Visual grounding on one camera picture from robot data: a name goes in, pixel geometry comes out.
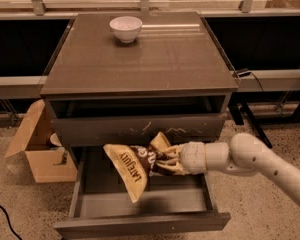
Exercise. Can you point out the black wheeled stand leg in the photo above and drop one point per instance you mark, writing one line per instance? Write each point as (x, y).
(237, 108)

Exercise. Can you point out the grey drawer cabinet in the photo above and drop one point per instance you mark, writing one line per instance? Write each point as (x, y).
(173, 56)

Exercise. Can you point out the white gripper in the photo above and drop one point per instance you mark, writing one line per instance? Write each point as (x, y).
(192, 158)

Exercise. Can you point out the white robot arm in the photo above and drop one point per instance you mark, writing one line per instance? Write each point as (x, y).
(245, 155)

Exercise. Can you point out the open grey middle drawer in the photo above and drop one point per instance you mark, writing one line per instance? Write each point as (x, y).
(101, 206)

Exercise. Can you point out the brown and yellow chip bag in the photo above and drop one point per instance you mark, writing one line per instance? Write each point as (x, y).
(135, 163)

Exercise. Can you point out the grey top drawer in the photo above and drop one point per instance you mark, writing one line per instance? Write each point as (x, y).
(136, 121)

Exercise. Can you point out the white ceramic bowl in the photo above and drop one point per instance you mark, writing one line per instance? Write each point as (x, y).
(126, 28)

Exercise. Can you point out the black power adapter with cable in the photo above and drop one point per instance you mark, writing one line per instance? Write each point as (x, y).
(247, 81)

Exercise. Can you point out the open cardboard box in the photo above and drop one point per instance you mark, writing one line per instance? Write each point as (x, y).
(48, 160)

